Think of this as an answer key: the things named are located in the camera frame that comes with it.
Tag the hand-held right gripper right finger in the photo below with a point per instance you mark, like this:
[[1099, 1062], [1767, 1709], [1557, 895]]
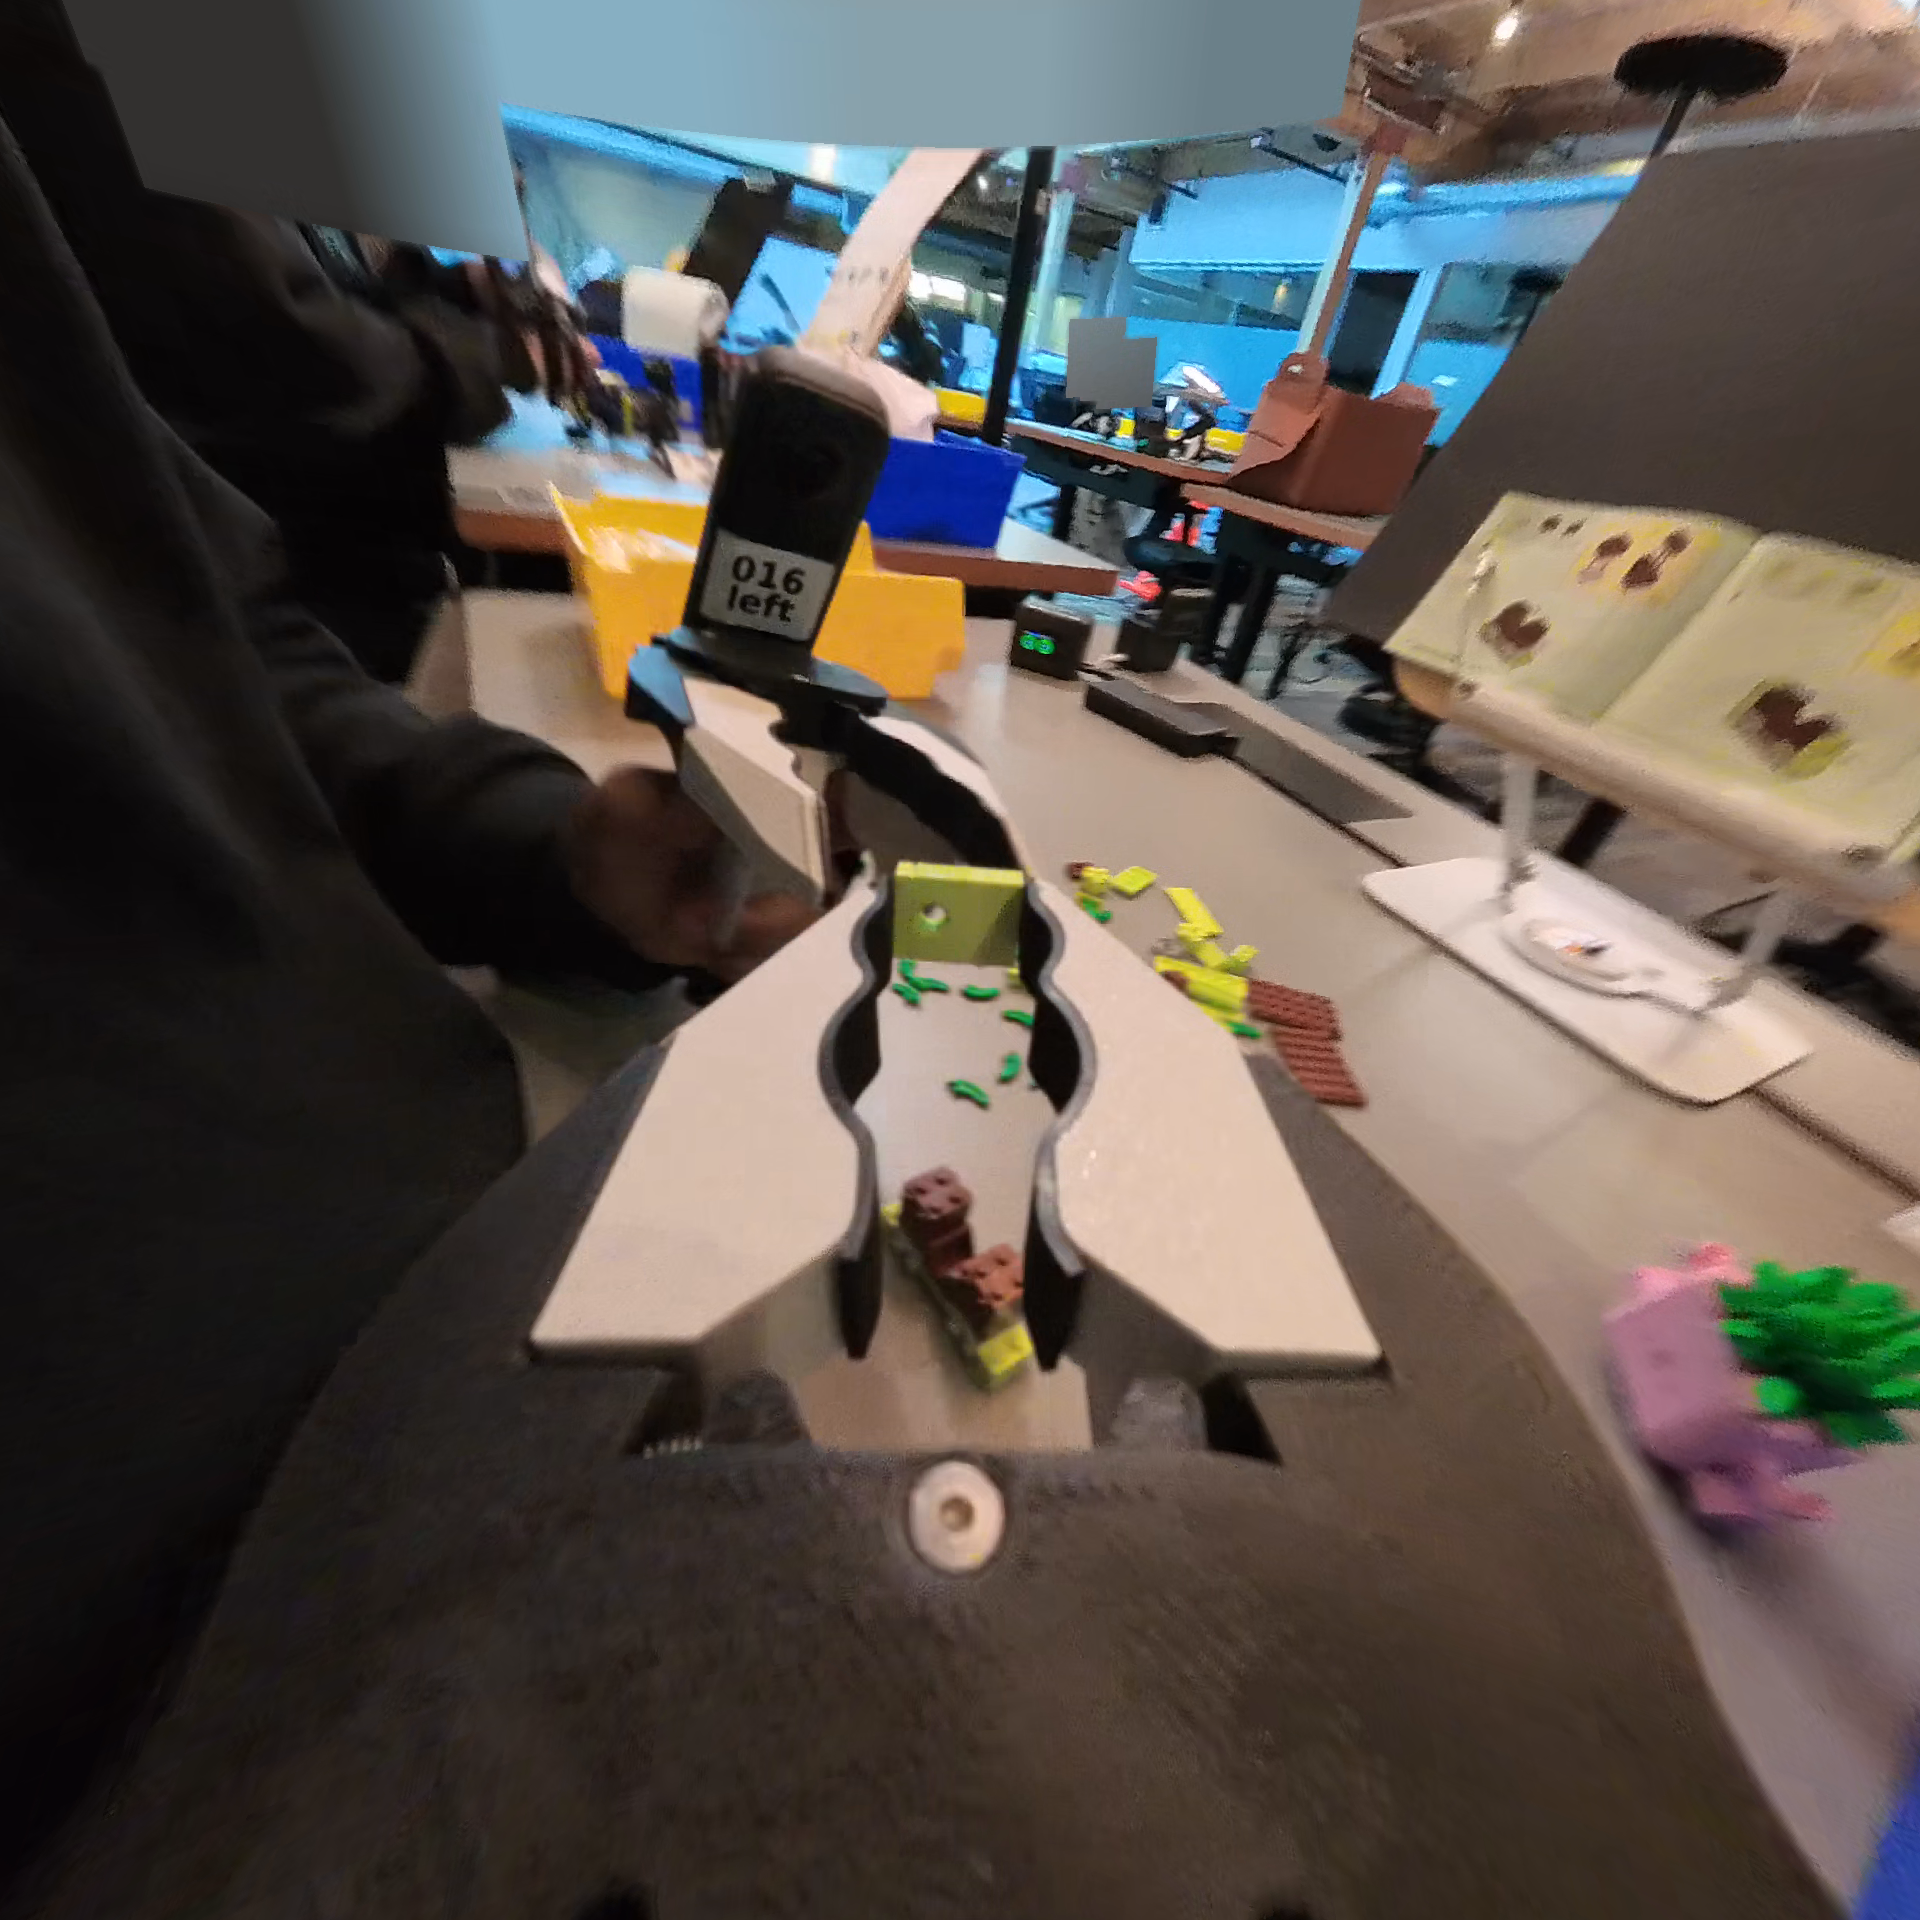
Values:
[[1201, 1200]]

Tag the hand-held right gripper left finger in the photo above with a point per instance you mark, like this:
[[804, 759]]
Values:
[[705, 1200]]

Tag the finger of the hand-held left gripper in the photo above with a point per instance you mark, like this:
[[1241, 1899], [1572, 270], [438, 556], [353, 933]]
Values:
[[939, 787], [750, 797]]

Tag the small lime toy brick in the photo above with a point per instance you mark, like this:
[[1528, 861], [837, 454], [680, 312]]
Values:
[[983, 918]]

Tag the brown and lime brick assembly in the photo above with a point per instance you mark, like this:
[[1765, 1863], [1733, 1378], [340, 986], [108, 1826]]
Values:
[[939, 1200]]

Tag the person's left hand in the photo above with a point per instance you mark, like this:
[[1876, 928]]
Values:
[[661, 869]]

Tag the blue plastic bin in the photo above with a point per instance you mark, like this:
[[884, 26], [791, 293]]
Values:
[[944, 487], [646, 375], [1897, 1862]]

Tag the yellow plastic bin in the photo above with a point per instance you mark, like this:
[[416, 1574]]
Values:
[[916, 630]]

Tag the large brown studded plate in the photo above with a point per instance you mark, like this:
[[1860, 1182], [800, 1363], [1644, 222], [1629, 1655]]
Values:
[[1319, 1072], [1291, 1008]]

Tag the black device with green display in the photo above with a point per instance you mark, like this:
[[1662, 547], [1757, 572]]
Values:
[[1047, 639]]

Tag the white paper towel roll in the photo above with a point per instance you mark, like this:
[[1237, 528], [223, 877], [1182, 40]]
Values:
[[669, 312]]

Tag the tan perforated board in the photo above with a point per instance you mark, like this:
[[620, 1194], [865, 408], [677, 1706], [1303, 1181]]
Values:
[[885, 270]]

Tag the pile of assorted toy bricks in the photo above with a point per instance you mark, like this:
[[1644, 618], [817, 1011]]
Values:
[[1207, 983]]

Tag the black flat box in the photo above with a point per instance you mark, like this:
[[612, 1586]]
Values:
[[1156, 717]]

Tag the wooden background table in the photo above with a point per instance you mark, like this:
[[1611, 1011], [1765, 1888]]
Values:
[[1037, 568], [1277, 517]]

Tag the scattered green leaf pieces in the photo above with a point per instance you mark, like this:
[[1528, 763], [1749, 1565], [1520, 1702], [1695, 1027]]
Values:
[[968, 1094]]

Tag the small black device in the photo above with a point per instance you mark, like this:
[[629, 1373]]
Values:
[[1156, 639]]

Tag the black pillar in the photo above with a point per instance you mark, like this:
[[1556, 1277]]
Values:
[[1020, 301]]

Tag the white book stand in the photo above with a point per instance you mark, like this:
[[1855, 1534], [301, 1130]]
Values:
[[1651, 1037]]

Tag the pink toy pot with plant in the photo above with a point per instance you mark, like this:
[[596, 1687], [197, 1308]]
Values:
[[1664, 1382]]

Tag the brown leather bag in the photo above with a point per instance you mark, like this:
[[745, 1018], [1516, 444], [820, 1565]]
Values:
[[1350, 451]]

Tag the open instruction booklet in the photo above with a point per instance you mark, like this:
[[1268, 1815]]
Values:
[[1695, 676]]

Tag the dark grey partition panel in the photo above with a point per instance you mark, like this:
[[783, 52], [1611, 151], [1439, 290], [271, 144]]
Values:
[[1724, 375]]

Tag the black stand pole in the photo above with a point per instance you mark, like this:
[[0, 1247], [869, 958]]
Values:
[[1703, 68]]

